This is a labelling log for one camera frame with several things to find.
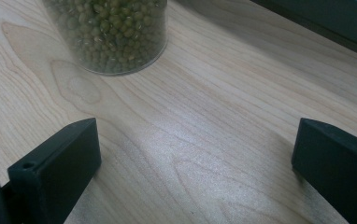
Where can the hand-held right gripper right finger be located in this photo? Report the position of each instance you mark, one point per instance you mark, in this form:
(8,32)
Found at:
(341,168)

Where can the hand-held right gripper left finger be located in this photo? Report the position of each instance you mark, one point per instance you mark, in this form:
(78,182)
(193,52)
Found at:
(58,168)

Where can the glass jar of green beans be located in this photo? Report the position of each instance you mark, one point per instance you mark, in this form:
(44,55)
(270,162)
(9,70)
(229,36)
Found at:
(114,31)

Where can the black corner shelf rack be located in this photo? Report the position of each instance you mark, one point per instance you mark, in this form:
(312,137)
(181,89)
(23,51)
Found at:
(338,18)

